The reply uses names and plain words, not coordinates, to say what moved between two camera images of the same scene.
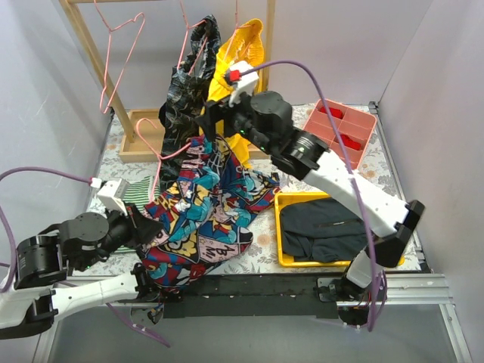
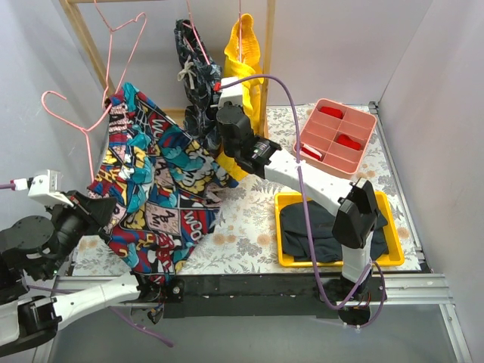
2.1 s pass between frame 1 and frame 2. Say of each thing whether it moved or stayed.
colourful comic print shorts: moved
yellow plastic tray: stayed
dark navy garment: stayed
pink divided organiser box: stayed
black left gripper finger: moved
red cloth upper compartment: stayed
